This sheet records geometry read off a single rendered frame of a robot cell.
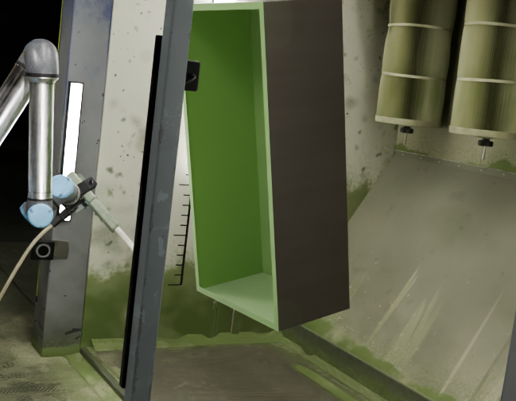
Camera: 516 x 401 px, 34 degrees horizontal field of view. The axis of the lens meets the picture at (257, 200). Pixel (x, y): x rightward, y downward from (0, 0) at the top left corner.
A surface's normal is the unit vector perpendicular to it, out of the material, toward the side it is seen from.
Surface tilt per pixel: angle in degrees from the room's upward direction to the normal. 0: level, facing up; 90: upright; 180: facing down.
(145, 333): 90
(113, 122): 90
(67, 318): 90
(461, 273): 57
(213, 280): 89
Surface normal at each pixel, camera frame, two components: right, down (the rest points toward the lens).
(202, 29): 0.57, 0.17
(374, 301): -0.66, -0.57
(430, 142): -0.87, -0.04
